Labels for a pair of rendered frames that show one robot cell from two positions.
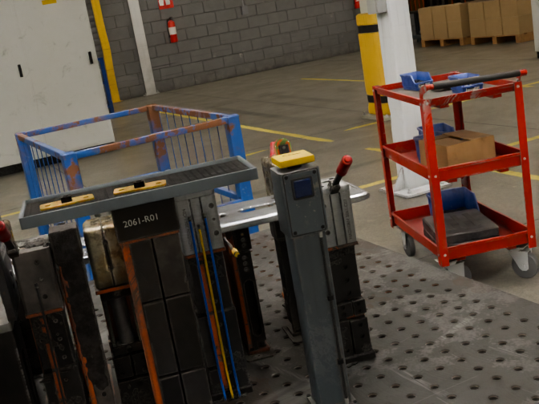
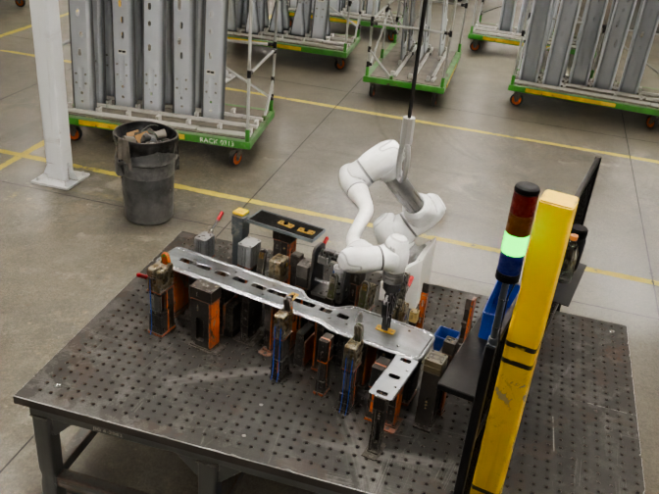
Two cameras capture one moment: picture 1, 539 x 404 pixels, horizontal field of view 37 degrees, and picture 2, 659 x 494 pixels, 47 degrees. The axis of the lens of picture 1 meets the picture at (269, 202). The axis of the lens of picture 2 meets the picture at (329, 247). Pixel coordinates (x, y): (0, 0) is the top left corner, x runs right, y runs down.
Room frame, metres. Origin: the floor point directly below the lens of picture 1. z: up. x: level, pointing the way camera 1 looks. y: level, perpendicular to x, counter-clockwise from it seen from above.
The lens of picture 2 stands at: (3.82, 2.34, 2.88)
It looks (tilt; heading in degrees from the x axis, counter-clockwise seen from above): 29 degrees down; 216
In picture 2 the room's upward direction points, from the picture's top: 5 degrees clockwise
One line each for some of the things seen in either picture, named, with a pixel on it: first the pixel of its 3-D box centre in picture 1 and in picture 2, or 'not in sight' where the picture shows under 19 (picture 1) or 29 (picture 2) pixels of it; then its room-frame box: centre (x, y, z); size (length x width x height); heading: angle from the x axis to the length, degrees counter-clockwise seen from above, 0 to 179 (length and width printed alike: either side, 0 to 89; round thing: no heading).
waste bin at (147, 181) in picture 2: not in sight; (147, 174); (0.28, -2.10, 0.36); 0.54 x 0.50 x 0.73; 23
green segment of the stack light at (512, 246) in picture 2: not in sight; (515, 241); (1.97, 1.63, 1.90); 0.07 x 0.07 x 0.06
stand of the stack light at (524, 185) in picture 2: not in sight; (507, 275); (1.97, 1.63, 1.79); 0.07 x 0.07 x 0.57
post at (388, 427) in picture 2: not in sight; (395, 397); (1.63, 1.15, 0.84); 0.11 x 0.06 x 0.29; 12
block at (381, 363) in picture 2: not in sight; (379, 389); (1.63, 1.06, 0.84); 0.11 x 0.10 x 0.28; 12
